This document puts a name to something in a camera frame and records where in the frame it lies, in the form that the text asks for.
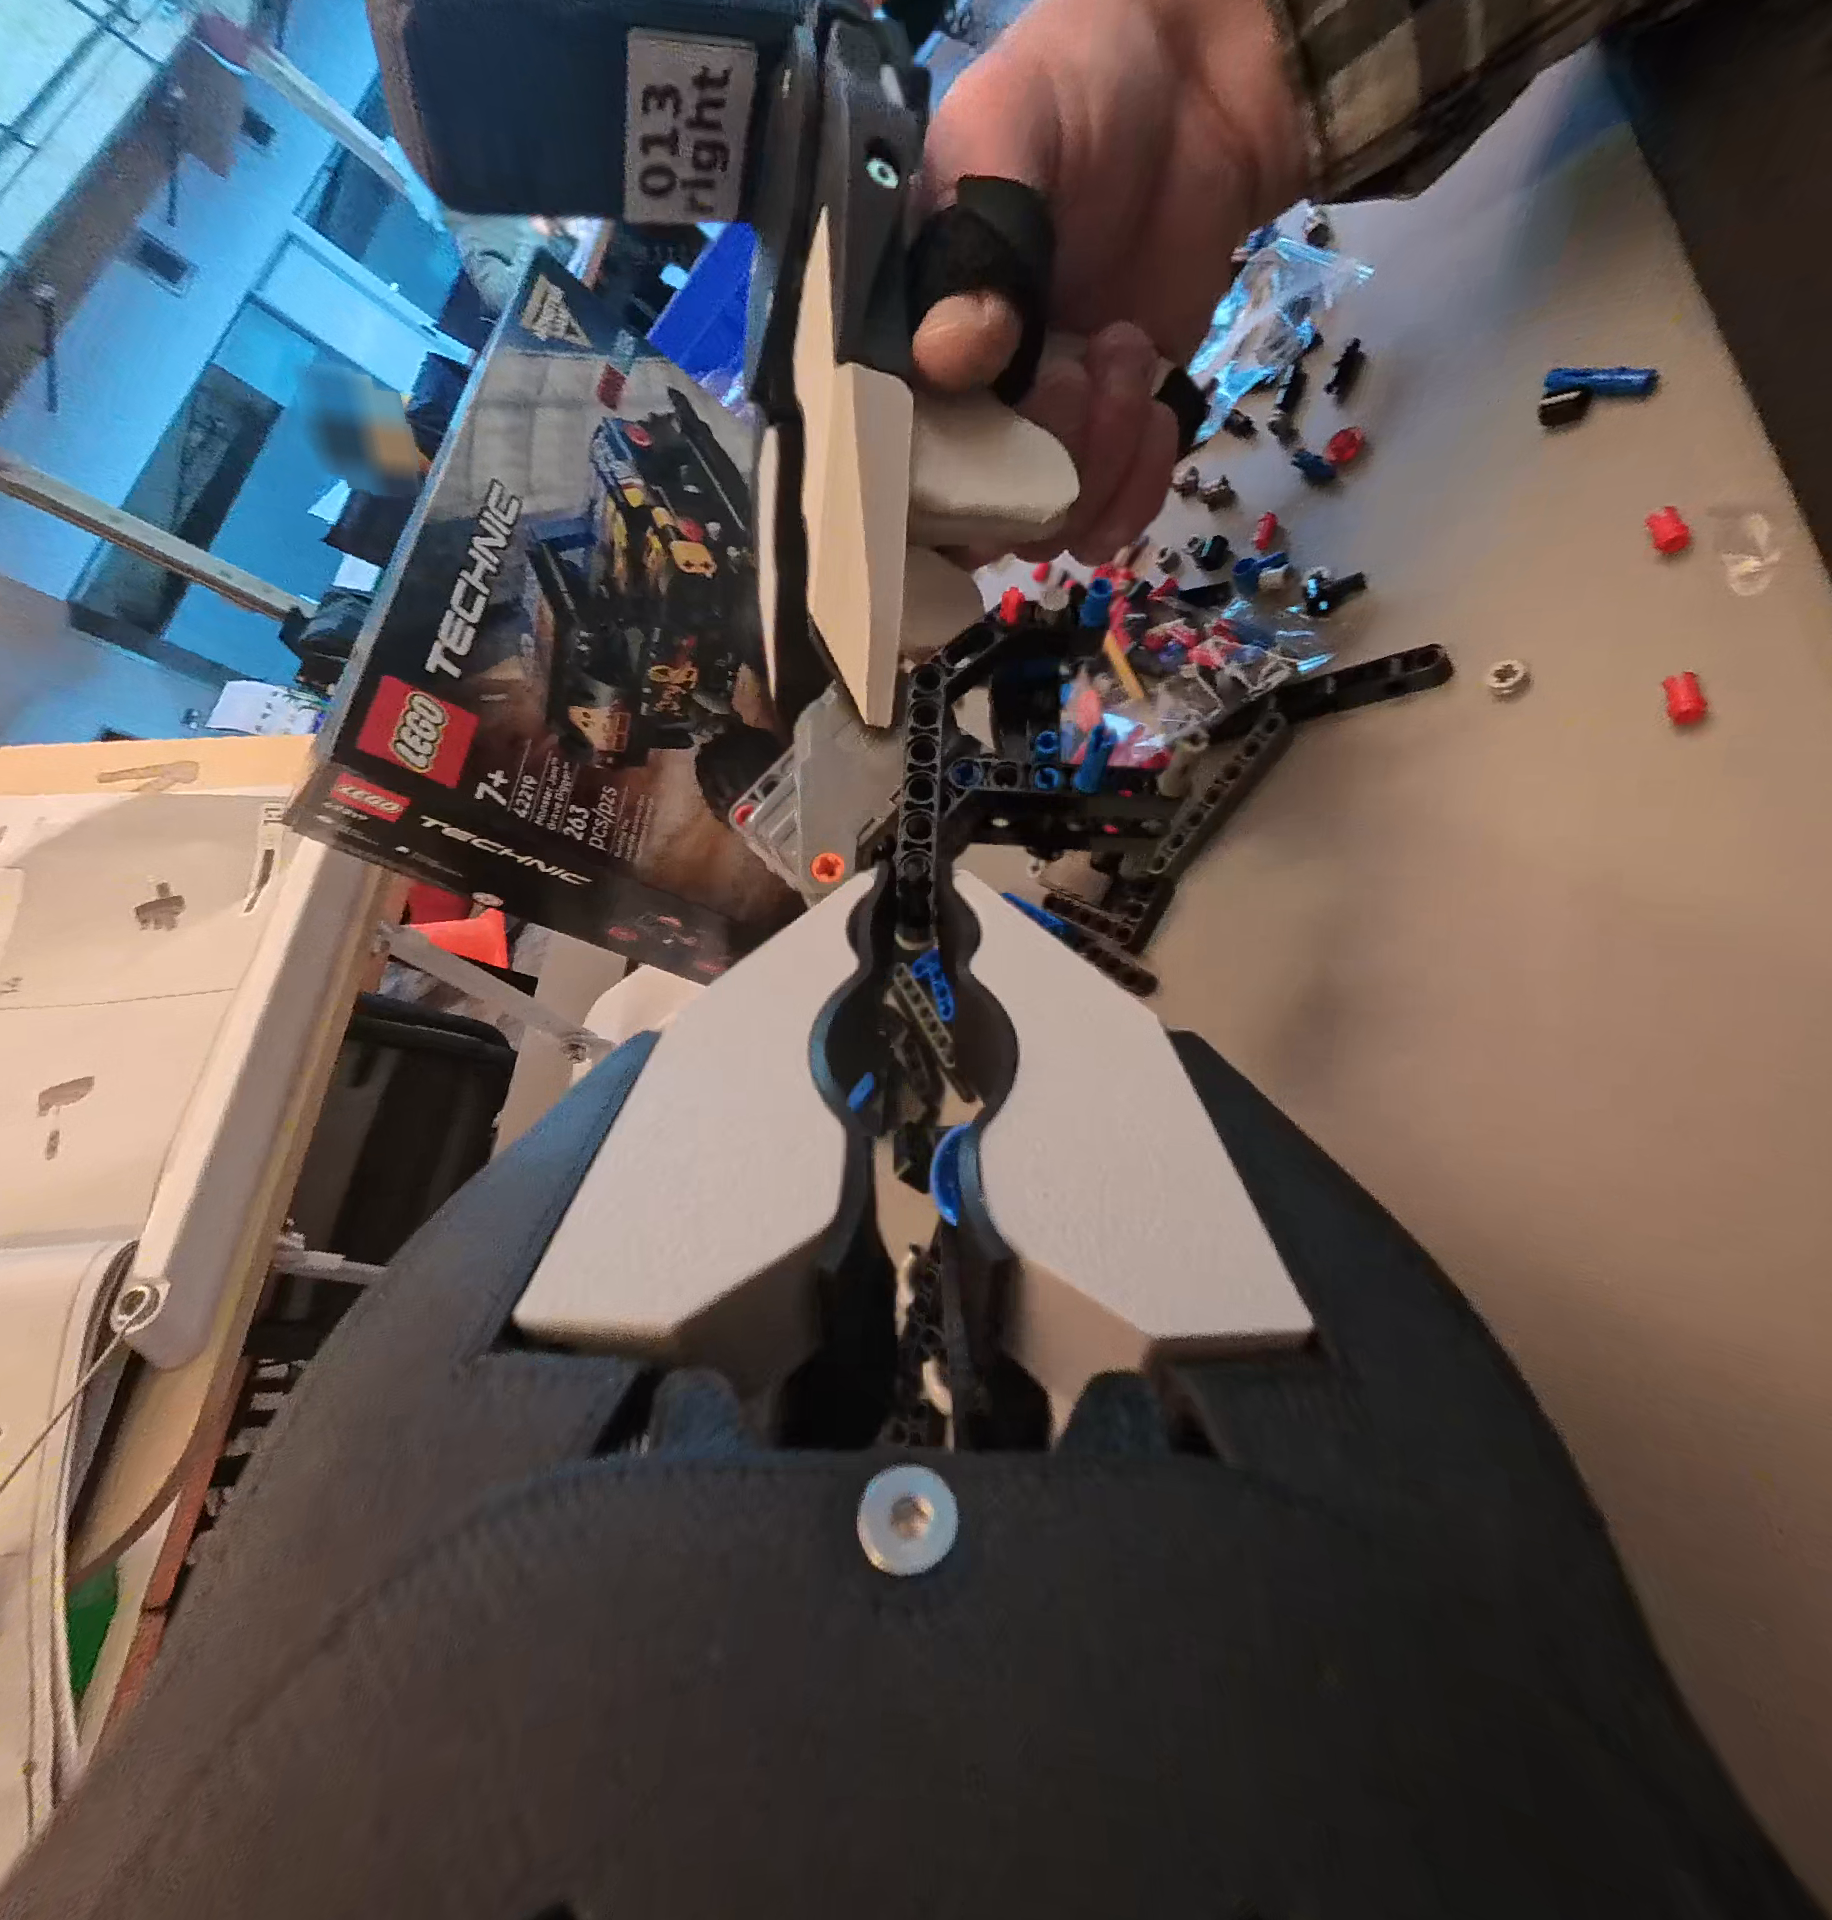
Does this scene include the scattered small toy pins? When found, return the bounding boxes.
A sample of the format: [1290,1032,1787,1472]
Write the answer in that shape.
[1005,336,1375,641]

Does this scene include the blue plastic bin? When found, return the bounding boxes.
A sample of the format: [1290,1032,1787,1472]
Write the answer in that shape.
[643,222,768,414]

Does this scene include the grey toy motor assembly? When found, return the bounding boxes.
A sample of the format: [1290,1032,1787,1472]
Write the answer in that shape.
[729,615,1176,1187]

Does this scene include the dark perforated floor mat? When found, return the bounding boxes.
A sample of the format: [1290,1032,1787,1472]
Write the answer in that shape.
[1606,0,1832,678]

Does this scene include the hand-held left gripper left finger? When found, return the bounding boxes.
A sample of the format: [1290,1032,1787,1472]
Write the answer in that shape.
[512,870,877,1449]

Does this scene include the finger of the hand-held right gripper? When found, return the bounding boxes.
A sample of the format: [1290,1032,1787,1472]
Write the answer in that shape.
[785,207,917,732]
[754,424,808,709]

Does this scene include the black toy set box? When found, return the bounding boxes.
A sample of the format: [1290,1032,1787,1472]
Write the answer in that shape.
[286,246,820,985]

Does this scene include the pile of toy brick pieces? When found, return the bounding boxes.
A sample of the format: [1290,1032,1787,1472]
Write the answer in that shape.
[992,599,1458,1000]

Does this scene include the person's right hand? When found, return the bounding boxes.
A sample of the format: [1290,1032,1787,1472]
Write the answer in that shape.
[911,0,1324,563]

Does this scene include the blue black toy connector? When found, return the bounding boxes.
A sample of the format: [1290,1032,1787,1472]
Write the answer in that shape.
[1538,363,1660,428]

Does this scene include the clear plastic wrapper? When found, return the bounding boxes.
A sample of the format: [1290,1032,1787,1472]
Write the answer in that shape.
[1709,506,1790,595]

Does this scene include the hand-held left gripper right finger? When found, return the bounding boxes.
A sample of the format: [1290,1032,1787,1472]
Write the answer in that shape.
[937,868,1317,1449]

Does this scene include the grey desk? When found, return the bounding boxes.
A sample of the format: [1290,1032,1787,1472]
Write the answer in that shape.
[916,30,1832,1920]

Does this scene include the clear bag of pieces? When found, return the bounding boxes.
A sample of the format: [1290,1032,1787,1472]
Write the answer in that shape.
[1059,594,1316,760]
[1191,226,1375,414]

